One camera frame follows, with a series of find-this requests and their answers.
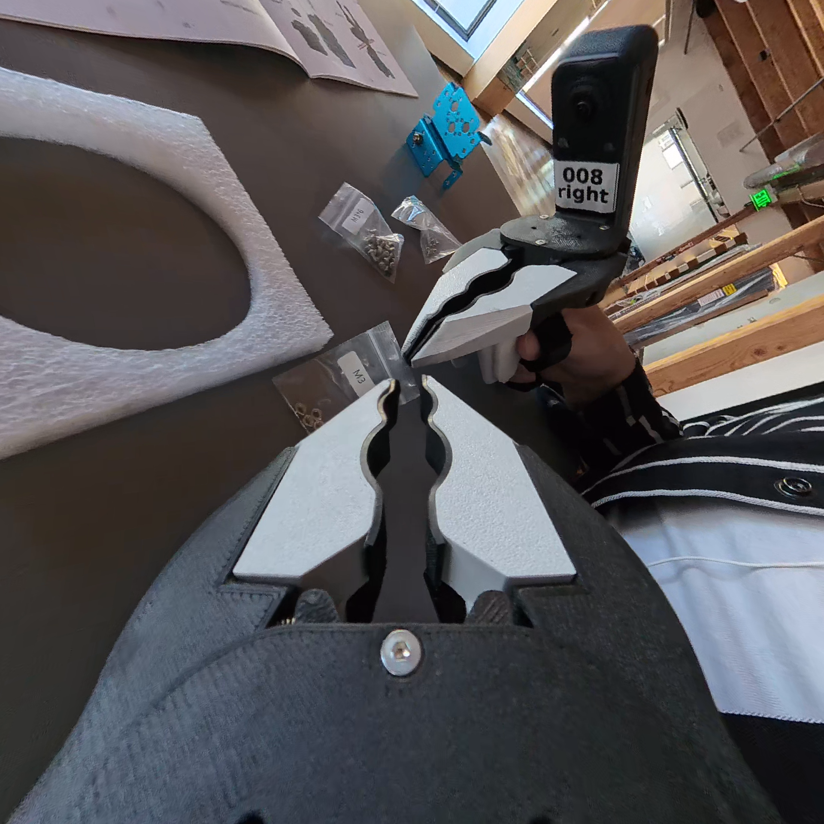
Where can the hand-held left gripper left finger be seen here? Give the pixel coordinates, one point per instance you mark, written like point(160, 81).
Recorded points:
point(315, 515)

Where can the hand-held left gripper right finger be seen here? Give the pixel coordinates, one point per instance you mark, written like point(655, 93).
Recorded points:
point(495, 515)

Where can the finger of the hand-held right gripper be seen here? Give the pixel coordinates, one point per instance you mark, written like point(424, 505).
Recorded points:
point(476, 331)
point(463, 277)

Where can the small zip bag with nuts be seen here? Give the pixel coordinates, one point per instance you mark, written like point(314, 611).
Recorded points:
point(335, 380)

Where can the blue metal bracket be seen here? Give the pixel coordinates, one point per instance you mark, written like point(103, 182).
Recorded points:
point(450, 129)

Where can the person's right forearm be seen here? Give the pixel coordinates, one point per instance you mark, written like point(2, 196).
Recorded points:
point(631, 418)

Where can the dark desk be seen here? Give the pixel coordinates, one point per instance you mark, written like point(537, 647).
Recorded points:
point(322, 96)

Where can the person's right hand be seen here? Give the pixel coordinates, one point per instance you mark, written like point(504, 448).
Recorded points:
point(598, 360)

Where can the small zip bag with screws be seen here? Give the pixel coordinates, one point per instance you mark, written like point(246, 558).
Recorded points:
point(360, 225)
point(418, 222)

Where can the green exit sign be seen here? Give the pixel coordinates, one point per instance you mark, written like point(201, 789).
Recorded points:
point(761, 197)

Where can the person's torso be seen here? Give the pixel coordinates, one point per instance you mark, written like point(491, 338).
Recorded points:
point(740, 611)

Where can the printed instruction booklet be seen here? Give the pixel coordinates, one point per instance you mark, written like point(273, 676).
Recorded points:
point(193, 26)

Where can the white foam frame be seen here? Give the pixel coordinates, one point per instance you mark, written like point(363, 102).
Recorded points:
point(257, 257)

